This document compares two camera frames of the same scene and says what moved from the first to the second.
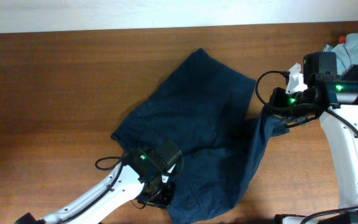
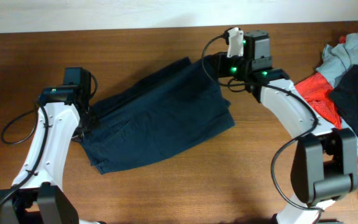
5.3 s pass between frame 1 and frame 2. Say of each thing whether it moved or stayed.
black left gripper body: moved
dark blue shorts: moved
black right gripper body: moved
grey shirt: stayed
